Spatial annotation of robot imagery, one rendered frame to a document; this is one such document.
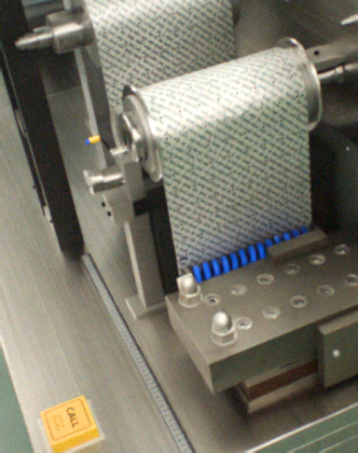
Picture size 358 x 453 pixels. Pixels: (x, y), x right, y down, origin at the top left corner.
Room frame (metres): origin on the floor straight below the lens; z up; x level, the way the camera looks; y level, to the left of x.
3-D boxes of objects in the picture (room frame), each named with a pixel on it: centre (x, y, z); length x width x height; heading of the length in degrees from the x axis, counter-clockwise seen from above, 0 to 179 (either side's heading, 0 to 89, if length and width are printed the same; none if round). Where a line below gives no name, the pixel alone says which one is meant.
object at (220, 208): (0.94, -0.10, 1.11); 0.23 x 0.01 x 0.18; 107
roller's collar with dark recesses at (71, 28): (1.19, 0.13, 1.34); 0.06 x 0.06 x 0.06; 17
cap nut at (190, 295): (0.83, 0.00, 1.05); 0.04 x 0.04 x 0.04
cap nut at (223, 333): (0.75, -0.03, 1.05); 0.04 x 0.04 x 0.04
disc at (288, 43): (1.04, -0.21, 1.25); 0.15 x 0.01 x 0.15; 17
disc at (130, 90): (0.96, 0.03, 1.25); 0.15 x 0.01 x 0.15; 17
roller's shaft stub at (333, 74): (1.05, -0.24, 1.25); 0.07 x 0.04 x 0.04; 107
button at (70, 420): (0.74, 0.21, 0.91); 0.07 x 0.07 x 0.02; 17
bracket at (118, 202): (0.98, 0.08, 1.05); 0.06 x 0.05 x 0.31; 107
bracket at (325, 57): (1.05, -0.25, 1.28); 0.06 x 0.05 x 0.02; 107
